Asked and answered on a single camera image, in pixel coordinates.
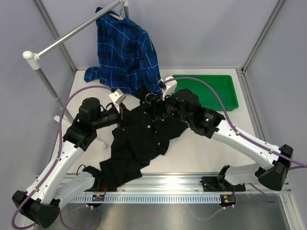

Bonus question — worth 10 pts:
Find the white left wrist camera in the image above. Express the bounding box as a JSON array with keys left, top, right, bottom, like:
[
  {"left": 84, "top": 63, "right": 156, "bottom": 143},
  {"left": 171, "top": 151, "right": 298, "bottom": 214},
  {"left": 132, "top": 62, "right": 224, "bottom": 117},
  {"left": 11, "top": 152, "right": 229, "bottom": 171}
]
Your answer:
[{"left": 108, "top": 89, "right": 126, "bottom": 113}]

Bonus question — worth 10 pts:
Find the white slotted cable duct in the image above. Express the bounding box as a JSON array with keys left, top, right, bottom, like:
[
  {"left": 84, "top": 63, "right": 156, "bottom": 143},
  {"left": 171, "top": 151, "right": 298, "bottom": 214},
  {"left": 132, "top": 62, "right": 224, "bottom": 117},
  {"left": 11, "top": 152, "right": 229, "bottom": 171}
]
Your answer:
[{"left": 71, "top": 194, "right": 221, "bottom": 204}]

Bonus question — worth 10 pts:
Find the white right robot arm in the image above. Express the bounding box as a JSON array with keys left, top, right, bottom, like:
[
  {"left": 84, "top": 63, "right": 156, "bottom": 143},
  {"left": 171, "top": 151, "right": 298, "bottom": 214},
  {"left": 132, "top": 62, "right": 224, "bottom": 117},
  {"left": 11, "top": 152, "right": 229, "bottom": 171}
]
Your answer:
[{"left": 145, "top": 89, "right": 293, "bottom": 191}]

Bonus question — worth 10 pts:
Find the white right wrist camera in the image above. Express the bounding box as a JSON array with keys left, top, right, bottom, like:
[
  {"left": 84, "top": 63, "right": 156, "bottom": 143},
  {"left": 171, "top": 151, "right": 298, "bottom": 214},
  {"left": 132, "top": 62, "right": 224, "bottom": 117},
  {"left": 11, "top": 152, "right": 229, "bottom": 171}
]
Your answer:
[{"left": 159, "top": 76, "right": 177, "bottom": 101}]

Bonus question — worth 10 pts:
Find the wooden hanger of blue shirt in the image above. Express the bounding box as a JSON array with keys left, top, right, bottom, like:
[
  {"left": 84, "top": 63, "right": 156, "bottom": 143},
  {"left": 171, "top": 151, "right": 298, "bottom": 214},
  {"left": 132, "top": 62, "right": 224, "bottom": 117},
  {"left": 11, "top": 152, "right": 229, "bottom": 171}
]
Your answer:
[{"left": 108, "top": 6, "right": 128, "bottom": 20}]

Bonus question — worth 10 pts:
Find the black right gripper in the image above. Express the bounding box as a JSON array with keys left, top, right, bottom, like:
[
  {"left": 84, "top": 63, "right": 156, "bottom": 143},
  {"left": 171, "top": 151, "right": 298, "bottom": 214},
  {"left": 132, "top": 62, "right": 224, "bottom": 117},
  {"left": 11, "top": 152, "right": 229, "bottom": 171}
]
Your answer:
[{"left": 144, "top": 87, "right": 192, "bottom": 125}]

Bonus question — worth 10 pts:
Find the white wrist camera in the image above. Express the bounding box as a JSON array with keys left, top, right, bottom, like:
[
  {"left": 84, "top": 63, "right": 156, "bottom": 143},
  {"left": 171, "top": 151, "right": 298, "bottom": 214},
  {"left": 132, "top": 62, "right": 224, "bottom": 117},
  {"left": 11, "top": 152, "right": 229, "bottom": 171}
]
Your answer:
[
  {"left": 159, "top": 76, "right": 177, "bottom": 101},
  {"left": 108, "top": 89, "right": 126, "bottom": 113}
]

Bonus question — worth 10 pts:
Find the blue plaid shirt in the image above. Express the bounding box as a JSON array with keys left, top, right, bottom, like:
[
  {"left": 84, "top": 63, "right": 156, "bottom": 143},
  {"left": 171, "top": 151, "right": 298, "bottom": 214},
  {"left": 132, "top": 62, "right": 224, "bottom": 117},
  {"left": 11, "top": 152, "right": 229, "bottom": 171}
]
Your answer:
[{"left": 84, "top": 13, "right": 162, "bottom": 96}]

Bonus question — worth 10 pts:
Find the aluminium mounting rail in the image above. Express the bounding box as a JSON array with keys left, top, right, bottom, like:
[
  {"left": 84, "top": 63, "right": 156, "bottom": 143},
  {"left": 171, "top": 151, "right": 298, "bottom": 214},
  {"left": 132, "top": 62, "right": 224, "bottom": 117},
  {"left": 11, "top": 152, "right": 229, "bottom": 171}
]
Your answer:
[{"left": 35, "top": 172, "right": 292, "bottom": 194}]

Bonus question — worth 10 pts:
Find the black button shirt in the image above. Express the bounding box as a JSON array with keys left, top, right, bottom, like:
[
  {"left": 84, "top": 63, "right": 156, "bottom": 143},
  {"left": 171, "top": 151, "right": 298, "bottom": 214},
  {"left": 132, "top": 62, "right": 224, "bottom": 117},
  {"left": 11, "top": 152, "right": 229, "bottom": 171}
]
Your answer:
[{"left": 99, "top": 88, "right": 188, "bottom": 188}]

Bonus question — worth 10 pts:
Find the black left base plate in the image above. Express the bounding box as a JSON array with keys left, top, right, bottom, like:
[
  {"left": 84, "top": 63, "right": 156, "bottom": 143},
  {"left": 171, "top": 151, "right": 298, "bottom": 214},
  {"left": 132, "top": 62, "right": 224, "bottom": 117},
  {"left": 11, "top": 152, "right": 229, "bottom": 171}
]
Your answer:
[{"left": 85, "top": 177, "right": 117, "bottom": 192}]

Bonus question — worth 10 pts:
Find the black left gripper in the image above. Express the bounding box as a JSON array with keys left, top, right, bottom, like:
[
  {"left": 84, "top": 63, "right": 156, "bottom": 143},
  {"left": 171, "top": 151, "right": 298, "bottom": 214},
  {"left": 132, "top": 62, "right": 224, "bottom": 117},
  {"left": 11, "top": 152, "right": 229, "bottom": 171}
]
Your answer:
[{"left": 92, "top": 103, "right": 141, "bottom": 131}]

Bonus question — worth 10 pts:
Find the silver clothes rack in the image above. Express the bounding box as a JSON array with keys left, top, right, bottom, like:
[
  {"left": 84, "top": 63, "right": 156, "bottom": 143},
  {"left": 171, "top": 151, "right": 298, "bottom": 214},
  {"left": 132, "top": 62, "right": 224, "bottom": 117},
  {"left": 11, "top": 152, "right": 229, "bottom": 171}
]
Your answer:
[{"left": 22, "top": 0, "right": 129, "bottom": 149}]

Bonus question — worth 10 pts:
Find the green plastic tray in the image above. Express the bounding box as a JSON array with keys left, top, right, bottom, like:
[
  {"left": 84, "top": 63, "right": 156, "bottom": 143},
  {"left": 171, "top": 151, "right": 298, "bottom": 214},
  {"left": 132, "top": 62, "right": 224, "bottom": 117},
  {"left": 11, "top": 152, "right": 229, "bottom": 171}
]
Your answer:
[{"left": 173, "top": 74, "right": 239, "bottom": 111}]

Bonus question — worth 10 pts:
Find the aluminium frame post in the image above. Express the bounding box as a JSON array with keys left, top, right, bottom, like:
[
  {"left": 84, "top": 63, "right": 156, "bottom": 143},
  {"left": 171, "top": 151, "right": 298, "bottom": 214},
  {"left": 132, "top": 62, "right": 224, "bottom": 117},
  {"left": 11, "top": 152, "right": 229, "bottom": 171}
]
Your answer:
[{"left": 241, "top": 0, "right": 287, "bottom": 72}]

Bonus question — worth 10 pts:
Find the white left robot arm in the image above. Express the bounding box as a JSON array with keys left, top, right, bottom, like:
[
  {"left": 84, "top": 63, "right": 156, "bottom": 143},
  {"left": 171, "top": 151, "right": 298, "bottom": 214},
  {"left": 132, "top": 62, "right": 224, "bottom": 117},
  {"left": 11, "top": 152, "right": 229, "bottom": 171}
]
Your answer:
[{"left": 12, "top": 97, "right": 125, "bottom": 228}]

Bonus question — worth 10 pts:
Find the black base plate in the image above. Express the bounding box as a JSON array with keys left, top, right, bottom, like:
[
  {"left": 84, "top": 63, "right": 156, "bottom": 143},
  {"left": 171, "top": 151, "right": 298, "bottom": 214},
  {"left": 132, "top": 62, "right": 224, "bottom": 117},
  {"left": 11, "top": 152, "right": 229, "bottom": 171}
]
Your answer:
[
  {"left": 200, "top": 176, "right": 246, "bottom": 192},
  {"left": 85, "top": 177, "right": 117, "bottom": 192}
]

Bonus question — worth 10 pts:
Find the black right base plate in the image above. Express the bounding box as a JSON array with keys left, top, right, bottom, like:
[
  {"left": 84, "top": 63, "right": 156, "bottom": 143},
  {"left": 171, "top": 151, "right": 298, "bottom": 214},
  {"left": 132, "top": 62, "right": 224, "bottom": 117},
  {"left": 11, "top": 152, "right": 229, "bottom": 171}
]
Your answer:
[{"left": 200, "top": 176, "right": 246, "bottom": 192}]

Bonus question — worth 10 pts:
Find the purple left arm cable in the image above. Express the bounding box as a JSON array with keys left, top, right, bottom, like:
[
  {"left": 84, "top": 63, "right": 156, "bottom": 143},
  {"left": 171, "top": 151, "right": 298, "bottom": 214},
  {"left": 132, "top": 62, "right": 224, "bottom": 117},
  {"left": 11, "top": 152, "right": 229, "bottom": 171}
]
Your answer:
[{"left": 11, "top": 85, "right": 113, "bottom": 230}]

